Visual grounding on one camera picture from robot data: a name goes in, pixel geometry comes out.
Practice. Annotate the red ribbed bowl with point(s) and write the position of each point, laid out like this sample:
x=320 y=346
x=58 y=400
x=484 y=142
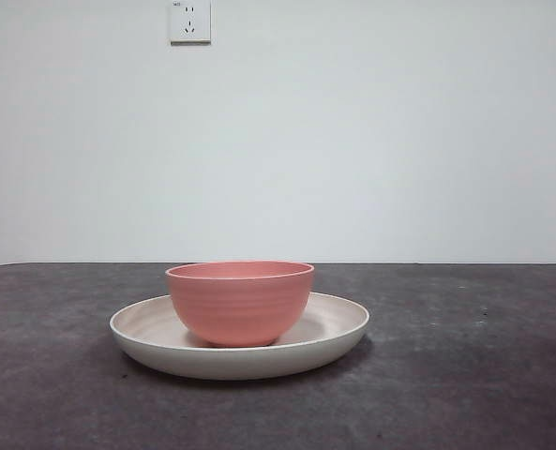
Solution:
x=240 y=304

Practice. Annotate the white round plate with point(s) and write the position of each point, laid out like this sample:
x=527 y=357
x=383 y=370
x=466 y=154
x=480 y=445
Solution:
x=235 y=363

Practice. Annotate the white wall socket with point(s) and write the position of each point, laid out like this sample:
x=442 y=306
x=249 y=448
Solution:
x=190 y=23

